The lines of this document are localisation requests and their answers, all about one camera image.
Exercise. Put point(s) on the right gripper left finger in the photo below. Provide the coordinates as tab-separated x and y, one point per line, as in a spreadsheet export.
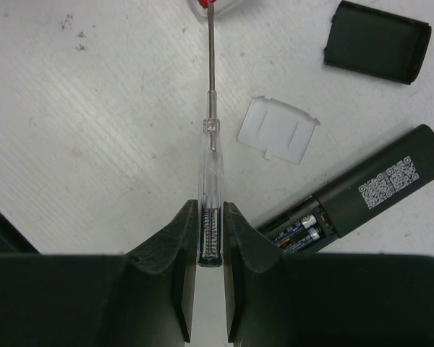
140	298

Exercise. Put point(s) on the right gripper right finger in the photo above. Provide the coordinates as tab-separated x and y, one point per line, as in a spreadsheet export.
276	298

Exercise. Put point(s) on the white battery cover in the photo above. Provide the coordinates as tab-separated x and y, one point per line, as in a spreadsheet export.
277	129

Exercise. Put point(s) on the black remote control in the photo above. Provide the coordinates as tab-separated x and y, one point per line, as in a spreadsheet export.
364	191

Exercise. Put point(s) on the black battery cover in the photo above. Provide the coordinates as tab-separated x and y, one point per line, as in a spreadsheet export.
377	43

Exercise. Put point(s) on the red battery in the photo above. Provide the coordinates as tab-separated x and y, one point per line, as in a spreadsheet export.
205	3

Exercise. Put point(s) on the lower black battery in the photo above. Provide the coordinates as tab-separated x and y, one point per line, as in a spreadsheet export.
301	240

